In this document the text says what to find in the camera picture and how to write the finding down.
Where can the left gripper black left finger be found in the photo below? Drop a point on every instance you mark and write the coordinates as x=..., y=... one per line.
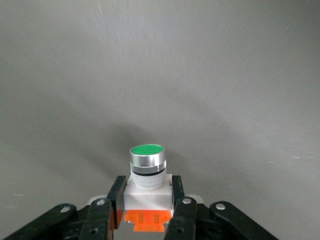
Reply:
x=97, y=220

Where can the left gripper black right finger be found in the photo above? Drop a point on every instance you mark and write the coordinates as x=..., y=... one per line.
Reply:
x=185, y=220

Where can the green button with orange base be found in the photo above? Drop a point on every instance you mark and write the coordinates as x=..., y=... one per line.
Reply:
x=147, y=195

